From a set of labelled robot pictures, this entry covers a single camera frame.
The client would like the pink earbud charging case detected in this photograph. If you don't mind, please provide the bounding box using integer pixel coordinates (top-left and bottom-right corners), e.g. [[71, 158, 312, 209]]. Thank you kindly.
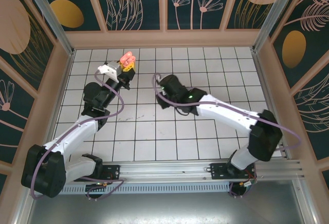
[[119, 51, 137, 66]]

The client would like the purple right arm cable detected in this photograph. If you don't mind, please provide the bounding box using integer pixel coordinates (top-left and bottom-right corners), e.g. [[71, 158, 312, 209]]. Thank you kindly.
[[153, 73, 301, 199]]

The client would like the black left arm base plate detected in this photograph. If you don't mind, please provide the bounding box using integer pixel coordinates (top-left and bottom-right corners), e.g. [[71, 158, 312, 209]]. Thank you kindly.
[[101, 164, 121, 183]]

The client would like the grey metal panel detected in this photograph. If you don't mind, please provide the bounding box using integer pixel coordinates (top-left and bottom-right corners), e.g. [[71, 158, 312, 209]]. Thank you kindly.
[[27, 193, 305, 224]]

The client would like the white slotted cable duct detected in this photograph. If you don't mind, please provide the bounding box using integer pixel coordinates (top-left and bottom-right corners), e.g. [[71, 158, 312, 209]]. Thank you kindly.
[[59, 183, 232, 195]]

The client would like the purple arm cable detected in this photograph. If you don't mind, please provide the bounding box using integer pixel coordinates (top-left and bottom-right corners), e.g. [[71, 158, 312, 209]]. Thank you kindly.
[[153, 73, 301, 199], [30, 68, 126, 201]]

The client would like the long aluminium mounting rail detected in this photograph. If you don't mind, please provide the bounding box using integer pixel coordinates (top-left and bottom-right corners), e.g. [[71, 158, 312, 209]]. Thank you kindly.
[[24, 160, 308, 184]]

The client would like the aluminium frame upright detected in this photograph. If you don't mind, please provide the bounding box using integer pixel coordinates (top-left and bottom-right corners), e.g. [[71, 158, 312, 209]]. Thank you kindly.
[[12, 182, 36, 224], [291, 180, 319, 224]]

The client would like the aluminium table edge rail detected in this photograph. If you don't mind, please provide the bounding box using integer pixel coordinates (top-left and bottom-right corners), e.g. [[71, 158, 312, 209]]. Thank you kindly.
[[38, 50, 76, 163], [251, 50, 291, 161]]

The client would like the aluminium corner post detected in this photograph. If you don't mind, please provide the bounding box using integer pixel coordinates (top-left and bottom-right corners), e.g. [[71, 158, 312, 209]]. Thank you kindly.
[[251, 0, 302, 54], [20, 0, 76, 57]]

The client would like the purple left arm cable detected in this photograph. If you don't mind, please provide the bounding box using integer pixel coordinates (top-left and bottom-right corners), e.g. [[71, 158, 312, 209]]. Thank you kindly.
[[30, 68, 126, 201]]

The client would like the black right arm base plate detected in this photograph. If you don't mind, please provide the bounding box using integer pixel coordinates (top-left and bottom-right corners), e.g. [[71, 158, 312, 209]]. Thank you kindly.
[[210, 162, 258, 181]]

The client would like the small wired connector board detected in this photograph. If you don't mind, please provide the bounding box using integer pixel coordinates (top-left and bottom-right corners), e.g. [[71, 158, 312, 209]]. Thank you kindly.
[[230, 177, 258, 193], [84, 181, 115, 193]]

